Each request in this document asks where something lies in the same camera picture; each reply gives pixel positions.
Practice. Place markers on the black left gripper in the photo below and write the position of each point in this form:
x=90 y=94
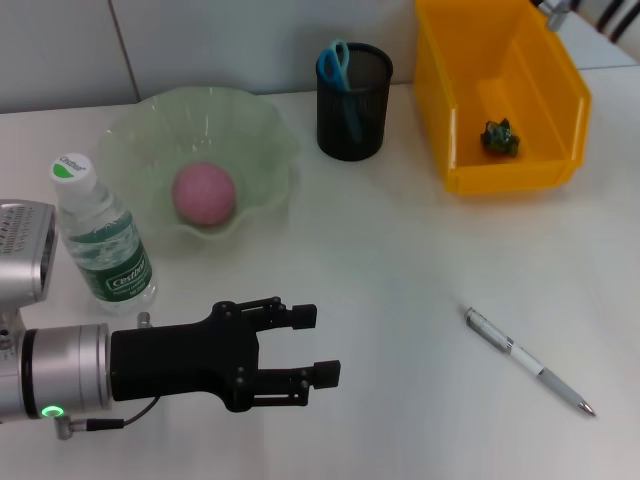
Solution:
x=175 y=360

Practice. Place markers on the pink peach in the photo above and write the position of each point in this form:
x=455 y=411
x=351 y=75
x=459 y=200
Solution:
x=204 y=194

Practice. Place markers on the white silver pen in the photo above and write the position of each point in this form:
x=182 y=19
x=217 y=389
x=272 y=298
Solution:
x=525 y=360

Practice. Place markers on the clear green-label water bottle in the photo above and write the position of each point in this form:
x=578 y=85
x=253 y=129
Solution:
x=100 y=225

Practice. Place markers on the green plastic wrapper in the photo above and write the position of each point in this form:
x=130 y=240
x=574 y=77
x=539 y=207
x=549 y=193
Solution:
x=500 y=136

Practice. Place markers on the blue teal scissors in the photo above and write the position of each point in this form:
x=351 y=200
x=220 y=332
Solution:
x=332 y=65

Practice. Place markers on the black mesh pen holder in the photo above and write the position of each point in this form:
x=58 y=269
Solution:
x=370 y=110

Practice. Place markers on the green glass fruit plate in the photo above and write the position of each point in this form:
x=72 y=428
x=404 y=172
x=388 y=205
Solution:
x=150 y=135

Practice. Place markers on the yellow plastic bin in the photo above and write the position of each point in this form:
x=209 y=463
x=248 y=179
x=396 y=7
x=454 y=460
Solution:
x=450 y=75

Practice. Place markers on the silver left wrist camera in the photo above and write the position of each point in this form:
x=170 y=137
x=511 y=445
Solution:
x=25 y=250

